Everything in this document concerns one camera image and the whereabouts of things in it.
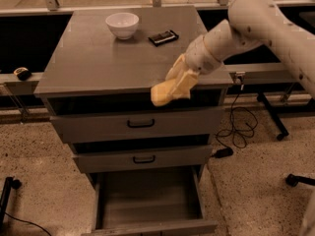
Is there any metal clamp bracket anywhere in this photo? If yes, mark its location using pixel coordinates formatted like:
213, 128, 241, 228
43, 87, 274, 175
233, 72, 245, 85

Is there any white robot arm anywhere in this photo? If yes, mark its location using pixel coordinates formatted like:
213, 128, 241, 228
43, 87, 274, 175
185, 0, 315, 236

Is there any grey middle drawer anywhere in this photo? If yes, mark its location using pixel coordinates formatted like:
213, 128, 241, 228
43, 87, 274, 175
73, 145, 212, 173

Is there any black power adapter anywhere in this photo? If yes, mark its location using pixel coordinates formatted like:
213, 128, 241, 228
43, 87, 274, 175
213, 147, 233, 158

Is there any black power cable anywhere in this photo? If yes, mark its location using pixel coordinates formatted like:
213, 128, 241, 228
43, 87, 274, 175
215, 89, 259, 149

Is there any black yellow tape measure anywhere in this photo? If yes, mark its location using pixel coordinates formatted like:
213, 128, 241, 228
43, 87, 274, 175
14, 67, 32, 81

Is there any black caster leg right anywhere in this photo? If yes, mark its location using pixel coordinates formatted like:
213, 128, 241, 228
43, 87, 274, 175
285, 174, 315, 187

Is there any grey bottom drawer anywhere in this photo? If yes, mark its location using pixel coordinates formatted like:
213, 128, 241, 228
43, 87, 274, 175
82, 166, 218, 236

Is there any black table leg with caster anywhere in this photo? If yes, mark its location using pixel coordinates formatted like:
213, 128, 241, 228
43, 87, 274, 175
257, 91, 288, 141

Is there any grey drawer cabinet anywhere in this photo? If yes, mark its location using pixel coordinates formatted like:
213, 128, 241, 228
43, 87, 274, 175
33, 5, 234, 236

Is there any white ceramic bowl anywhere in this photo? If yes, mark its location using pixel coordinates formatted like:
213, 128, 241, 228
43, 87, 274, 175
105, 13, 140, 39

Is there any grey drawer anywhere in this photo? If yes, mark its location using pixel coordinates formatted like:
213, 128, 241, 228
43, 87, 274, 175
82, 166, 218, 236
51, 107, 223, 144
73, 145, 212, 173

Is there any grey top drawer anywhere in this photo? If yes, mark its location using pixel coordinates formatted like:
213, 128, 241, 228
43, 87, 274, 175
51, 107, 223, 144

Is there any black snack bar packet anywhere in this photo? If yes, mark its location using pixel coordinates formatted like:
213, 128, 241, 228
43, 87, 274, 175
149, 29, 179, 46

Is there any yellow sponge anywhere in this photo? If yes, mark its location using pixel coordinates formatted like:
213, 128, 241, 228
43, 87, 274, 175
151, 79, 190, 107

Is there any black stand leg left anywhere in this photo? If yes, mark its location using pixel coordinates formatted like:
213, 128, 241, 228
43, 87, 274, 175
0, 177, 22, 230

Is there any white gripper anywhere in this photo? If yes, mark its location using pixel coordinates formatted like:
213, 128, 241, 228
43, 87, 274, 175
165, 35, 221, 99

